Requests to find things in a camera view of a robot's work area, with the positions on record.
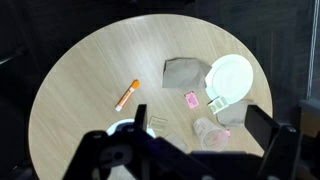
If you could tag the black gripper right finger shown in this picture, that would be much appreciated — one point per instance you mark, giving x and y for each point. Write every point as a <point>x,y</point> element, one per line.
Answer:
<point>261,126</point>

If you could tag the crumpled brown napkin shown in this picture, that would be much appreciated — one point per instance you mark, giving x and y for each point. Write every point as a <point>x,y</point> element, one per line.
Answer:
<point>185,73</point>

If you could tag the clear plastic cup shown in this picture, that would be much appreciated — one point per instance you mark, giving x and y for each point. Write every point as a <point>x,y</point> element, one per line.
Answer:
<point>211,137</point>

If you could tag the yellow green packet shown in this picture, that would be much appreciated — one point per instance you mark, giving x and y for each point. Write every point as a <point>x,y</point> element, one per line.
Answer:
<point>218,104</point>

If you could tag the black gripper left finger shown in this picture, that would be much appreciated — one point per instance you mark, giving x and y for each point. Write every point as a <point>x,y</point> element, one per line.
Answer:
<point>140,119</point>

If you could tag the orange marker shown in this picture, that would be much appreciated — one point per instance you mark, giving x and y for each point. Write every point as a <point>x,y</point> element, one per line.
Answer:
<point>135,84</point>

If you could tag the pink sugar packet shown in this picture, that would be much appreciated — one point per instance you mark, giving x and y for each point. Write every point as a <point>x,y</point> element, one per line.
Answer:
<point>191,100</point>

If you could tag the white plate near cup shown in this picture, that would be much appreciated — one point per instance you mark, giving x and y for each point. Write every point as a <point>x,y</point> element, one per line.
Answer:
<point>231,76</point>

